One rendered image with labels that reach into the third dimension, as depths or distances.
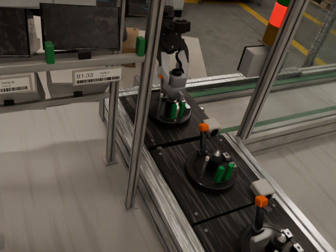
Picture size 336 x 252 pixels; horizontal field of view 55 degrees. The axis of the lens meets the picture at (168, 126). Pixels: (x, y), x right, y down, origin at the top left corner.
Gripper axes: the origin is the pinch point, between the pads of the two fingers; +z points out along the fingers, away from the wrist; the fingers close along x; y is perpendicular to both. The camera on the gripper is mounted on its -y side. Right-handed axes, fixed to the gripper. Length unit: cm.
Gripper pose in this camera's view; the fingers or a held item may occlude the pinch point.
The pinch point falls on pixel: (176, 78)
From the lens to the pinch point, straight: 93.2
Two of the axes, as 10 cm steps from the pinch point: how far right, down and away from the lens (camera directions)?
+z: 1.8, 9.8, 0.3
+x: -8.9, 1.7, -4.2
